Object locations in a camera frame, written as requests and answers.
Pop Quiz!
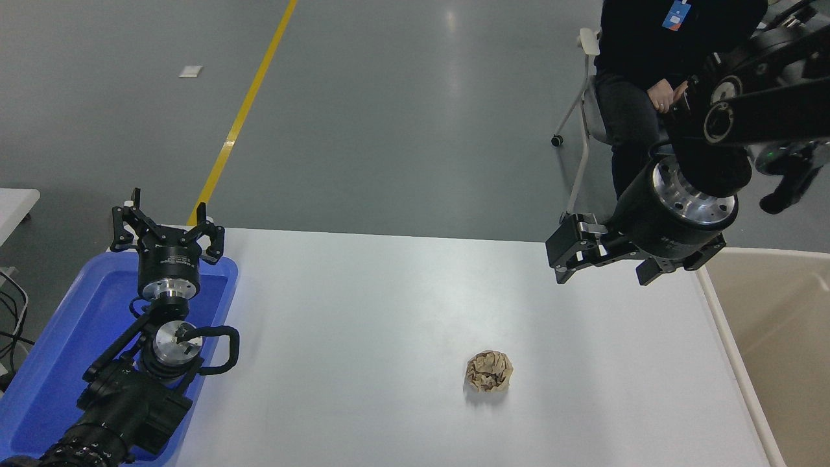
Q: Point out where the blue plastic tray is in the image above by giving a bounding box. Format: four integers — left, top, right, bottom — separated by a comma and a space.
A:
0, 252, 239, 466

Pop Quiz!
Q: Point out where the person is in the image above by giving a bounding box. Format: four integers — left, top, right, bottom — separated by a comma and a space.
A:
593, 0, 769, 198

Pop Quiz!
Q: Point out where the person's right hand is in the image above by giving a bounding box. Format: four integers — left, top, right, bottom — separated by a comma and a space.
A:
647, 79, 679, 114

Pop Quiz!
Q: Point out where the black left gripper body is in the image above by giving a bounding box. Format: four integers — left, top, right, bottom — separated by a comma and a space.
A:
137, 237, 202, 289

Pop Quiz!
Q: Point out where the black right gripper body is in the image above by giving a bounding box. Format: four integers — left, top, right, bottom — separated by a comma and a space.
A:
608, 162, 726, 261

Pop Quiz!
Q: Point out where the small white side table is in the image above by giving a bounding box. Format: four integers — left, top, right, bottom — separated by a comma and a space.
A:
0, 188, 41, 247

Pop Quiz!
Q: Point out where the large pale bin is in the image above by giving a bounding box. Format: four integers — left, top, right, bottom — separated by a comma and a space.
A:
697, 246, 830, 467

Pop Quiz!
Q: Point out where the white wheeled chair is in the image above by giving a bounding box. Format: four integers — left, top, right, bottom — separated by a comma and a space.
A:
551, 27, 672, 224

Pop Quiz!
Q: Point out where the black cable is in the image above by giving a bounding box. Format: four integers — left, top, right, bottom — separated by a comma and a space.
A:
0, 269, 32, 380

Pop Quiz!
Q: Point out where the id badge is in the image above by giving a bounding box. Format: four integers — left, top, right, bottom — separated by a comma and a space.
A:
661, 0, 692, 32

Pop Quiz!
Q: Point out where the tan paper ball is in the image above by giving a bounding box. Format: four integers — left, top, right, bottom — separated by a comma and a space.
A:
465, 350, 514, 394

